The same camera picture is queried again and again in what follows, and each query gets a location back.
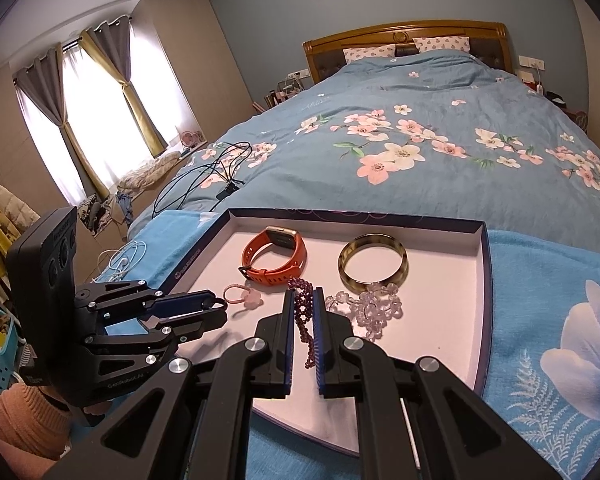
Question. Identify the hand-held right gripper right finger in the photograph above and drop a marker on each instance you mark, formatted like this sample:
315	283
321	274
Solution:
320	345

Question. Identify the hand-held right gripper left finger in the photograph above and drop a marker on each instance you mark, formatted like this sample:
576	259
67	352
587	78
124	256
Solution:
291	340

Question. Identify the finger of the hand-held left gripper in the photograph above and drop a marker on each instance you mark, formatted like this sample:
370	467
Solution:
195	325
180	302

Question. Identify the olive translucent bangle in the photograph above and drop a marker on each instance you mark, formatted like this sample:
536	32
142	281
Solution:
342	266

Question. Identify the orange smartwatch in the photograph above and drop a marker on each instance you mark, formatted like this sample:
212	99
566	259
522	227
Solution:
295	250

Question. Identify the dark blue cardboard box lid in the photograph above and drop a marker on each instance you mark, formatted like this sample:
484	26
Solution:
430	310

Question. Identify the person's left forearm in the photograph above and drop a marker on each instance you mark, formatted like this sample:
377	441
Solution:
20	425

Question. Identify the beige quilted jacket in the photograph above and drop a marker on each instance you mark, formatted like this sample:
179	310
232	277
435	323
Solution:
10	207

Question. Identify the pile of mixed clothes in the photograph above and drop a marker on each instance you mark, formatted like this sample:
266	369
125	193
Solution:
100	212

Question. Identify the crumpled light bedding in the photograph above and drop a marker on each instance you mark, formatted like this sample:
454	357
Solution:
147	172

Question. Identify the small pink fan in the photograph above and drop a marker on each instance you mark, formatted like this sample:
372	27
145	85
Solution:
187	139

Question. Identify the white sheer curtain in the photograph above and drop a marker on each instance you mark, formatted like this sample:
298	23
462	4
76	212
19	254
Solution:
95	120

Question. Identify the olive and grey curtain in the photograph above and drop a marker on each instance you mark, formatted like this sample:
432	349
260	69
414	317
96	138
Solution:
115	55

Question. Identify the beige wardrobe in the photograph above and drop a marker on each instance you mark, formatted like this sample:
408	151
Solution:
597	50
195	60

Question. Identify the blue floral duvet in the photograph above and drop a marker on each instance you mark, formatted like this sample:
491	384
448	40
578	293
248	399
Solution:
430	110

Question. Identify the white patterned pillow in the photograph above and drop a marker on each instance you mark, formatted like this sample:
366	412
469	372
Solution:
370	53
440	44

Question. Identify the wooden bed headboard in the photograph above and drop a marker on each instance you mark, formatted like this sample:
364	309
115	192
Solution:
405	27

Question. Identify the dark bedside table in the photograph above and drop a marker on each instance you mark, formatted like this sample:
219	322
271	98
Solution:
570	110

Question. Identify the white wall socket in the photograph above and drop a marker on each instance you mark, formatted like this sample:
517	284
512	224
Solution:
531	62
298	75

